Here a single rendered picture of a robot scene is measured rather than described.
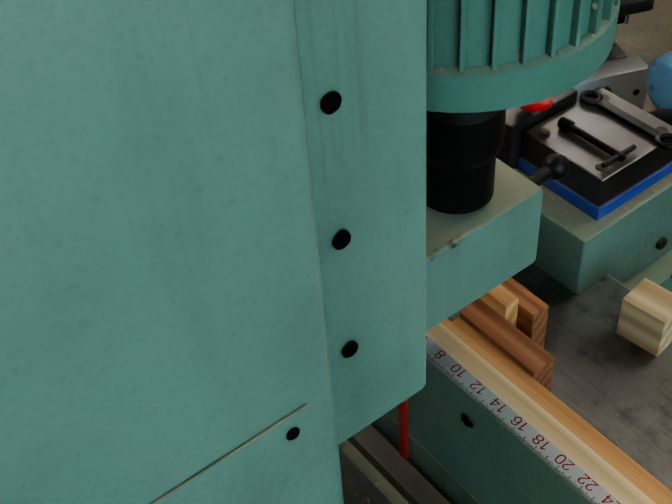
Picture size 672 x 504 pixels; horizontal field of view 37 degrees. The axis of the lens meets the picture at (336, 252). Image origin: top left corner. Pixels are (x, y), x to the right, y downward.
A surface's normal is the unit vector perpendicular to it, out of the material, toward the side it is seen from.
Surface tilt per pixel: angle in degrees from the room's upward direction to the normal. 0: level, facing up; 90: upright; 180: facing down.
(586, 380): 0
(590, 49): 90
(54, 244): 90
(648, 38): 0
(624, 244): 90
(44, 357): 90
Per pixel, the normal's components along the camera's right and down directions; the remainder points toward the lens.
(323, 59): 0.61, 0.52
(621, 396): -0.06, -0.73
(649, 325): -0.71, 0.51
